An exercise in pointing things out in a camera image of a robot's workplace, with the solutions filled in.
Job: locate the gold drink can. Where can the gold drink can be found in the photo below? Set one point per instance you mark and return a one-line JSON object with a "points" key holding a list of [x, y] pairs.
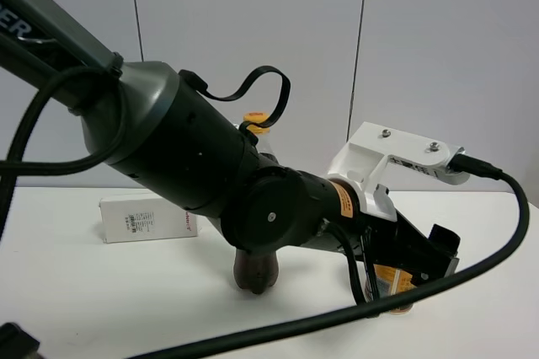
{"points": [[391, 281]]}

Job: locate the black object bottom left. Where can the black object bottom left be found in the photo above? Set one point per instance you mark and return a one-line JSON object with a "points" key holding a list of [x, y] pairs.
{"points": [[17, 344]]}

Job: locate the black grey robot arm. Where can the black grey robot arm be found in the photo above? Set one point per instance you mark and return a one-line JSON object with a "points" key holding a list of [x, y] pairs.
{"points": [[158, 127]]}

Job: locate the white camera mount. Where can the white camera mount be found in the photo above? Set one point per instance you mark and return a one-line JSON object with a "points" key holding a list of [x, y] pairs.
{"points": [[365, 156]]}

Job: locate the white cardboard box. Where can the white cardboard box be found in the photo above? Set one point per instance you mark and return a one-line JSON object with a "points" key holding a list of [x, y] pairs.
{"points": [[144, 217]]}

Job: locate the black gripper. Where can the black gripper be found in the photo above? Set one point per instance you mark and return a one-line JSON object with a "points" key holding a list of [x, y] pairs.
{"points": [[373, 241]]}

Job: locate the cola bottle yellow cap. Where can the cola bottle yellow cap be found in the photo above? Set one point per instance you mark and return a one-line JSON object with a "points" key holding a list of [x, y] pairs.
{"points": [[257, 273]]}

